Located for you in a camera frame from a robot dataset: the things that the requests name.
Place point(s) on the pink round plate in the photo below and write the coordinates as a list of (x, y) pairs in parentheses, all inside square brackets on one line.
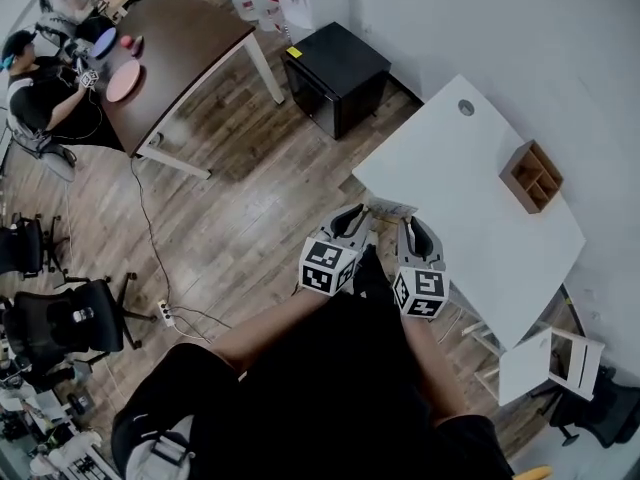
[(123, 81)]

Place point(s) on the black mini fridge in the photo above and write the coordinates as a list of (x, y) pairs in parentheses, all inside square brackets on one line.
[(340, 78)]

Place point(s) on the white chair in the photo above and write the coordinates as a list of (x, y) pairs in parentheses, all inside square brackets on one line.
[(525, 373)]

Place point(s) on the yellow sticker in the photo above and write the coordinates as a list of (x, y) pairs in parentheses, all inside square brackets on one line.
[(294, 52)]

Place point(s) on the person's black clothing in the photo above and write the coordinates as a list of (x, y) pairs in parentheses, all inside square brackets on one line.
[(325, 393)]

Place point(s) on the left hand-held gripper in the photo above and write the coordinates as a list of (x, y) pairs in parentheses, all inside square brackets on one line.
[(325, 265)]

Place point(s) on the white table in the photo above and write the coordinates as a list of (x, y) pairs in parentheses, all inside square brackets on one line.
[(450, 193)]

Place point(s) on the black office chair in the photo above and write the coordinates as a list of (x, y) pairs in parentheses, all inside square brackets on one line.
[(25, 245), (65, 318), (600, 413)]

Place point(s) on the dark brown table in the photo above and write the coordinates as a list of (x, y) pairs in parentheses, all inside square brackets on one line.
[(185, 53)]

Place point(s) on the person's right forearm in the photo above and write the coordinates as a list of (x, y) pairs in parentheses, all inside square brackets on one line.
[(432, 368)]

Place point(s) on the white power strip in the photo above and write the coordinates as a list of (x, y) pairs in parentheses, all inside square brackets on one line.
[(166, 313)]

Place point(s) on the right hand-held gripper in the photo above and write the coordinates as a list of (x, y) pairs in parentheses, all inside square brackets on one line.
[(422, 290)]

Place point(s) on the light picture frame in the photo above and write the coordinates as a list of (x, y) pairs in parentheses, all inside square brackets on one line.
[(392, 208)]

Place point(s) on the purple object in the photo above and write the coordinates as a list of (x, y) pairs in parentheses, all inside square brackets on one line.
[(137, 47)]

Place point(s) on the yellow object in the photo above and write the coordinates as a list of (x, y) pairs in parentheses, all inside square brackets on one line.
[(535, 473)]

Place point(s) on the red ball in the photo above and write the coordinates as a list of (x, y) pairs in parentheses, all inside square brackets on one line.
[(126, 41)]

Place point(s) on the grey chair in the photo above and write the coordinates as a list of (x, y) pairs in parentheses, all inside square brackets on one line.
[(47, 155)]

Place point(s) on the white waist pouch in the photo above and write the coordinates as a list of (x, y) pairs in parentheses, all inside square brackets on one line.
[(160, 453)]

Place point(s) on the cluttered workbench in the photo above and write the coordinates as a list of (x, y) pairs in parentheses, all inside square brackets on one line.
[(35, 428)]

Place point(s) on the wooden compartment organizer box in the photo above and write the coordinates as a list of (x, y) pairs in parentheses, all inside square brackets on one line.
[(532, 178)]

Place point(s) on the blue round plate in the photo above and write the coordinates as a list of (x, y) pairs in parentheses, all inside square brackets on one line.
[(102, 43)]

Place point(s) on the person's left forearm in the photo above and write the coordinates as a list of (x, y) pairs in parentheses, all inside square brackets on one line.
[(265, 325)]

